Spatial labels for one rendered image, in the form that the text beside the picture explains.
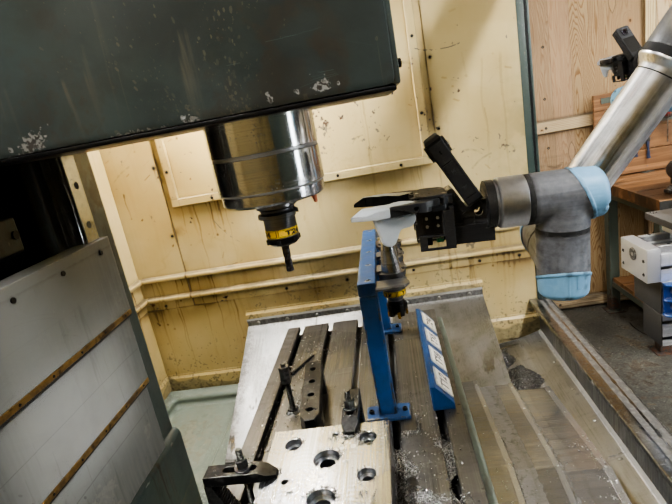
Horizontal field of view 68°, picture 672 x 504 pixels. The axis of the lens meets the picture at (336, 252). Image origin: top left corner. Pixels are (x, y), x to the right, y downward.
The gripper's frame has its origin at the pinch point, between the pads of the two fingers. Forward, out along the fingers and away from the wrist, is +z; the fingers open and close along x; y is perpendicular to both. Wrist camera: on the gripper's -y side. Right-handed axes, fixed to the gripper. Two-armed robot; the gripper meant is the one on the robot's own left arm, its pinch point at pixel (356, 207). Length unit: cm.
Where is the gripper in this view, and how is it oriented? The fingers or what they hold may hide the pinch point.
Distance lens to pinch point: 76.0
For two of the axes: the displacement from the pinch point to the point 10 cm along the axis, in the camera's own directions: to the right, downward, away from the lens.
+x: 0.8, -2.8, 9.6
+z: -9.9, 1.2, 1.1
